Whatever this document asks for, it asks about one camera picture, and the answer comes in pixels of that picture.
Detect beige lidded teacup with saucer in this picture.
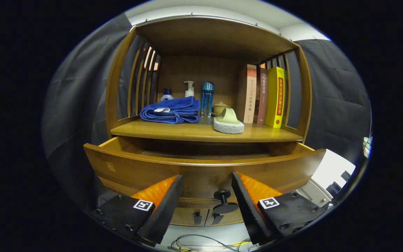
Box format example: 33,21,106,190
211,102,229,117

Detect black floor cable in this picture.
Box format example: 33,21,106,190
171,234,258,252

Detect orange and white book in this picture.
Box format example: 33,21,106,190
237,64,257,124

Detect wooden cabinet door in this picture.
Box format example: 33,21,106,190
205,207,245,226
169,207,209,226

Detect black drawer knob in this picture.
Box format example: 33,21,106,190
213,189,239,215

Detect white bowl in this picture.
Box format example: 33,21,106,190
363,136,373,158

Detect green-handled scrub brush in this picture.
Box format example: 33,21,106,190
213,108,245,134

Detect wooden drawer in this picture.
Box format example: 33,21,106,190
84,136,326,209

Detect folded blue towel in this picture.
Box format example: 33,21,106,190
140,96,201,124

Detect tall blue glass bottle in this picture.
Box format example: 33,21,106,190
201,81,214,118

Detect wooden cabinet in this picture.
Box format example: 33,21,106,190
105,16,313,227

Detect wooden countertop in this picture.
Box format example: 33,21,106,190
111,115,304,143

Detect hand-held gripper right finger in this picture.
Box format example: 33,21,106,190
231,171,328,245

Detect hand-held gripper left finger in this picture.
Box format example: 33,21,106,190
90,174,184,245

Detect brown book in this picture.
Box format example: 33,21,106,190
254,67,269,125

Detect white equipment case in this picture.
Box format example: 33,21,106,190
296,149,356,207

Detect yellow book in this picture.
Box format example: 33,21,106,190
265,66,286,128

